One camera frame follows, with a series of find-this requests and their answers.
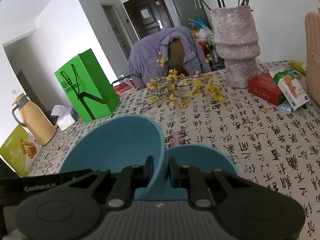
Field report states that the yellow-green snack box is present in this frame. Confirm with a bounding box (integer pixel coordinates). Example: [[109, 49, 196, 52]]
[[0, 124, 42, 178]]

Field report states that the tissue pack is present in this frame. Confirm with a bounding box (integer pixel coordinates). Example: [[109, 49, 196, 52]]
[[51, 104, 78, 131]]

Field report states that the calligraphy print tablecloth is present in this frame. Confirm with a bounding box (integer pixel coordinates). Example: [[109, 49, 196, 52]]
[[25, 60, 320, 240]]

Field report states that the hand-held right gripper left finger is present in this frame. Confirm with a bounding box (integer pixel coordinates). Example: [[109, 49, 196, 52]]
[[69, 156, 154, 210]]

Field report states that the red box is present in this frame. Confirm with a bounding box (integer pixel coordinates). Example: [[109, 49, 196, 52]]
[[248, 70, 290, 106]]

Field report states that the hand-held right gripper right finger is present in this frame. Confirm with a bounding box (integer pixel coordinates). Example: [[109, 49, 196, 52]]
[[169, 156, 252, 210]]

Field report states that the pink ribbed case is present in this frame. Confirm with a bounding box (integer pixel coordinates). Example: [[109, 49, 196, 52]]
[[304, 11, 320, 105]]

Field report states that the red shopping bag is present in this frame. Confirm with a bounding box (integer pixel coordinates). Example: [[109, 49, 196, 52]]
[[114, 77, 137, 97]]

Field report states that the dark brown door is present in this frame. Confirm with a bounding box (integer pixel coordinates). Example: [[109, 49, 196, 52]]
[[123, 0, 173, 40]]

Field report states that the grey refrigerator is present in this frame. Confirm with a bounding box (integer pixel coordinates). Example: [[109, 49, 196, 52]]
[[164, 0, 210, 30]]

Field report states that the yellow flower branch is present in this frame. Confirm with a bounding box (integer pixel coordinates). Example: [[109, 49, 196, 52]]
[[146, 51, 227, 109]]

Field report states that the black paper bag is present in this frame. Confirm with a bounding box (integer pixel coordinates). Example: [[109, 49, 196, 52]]
[[0, 157, 18, 180]]

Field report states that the wooden chair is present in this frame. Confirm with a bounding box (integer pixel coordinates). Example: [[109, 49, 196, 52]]
[[168, 39, 187, 77]]

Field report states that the yellow thermos jug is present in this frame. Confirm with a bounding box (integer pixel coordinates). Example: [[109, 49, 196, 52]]
[[11, 93, 58, 147]]

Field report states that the pale purple vase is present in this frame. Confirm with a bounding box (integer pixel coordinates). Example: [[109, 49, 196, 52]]
[[209, 6, 262, 88]]

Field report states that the white and green box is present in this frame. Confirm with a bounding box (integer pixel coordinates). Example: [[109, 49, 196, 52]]
[[272, 70, 310, 111]]

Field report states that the purple jacket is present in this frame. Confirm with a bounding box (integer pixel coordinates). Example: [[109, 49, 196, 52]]
[[129, 27, 213, 89]]

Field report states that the green paper bag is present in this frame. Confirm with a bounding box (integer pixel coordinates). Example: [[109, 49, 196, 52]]
[[54, 49, 121, 123]]

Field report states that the blue bowl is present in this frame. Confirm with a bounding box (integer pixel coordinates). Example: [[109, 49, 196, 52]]
[[59, 114, 167, 201], [166, 144, 239, 201]]

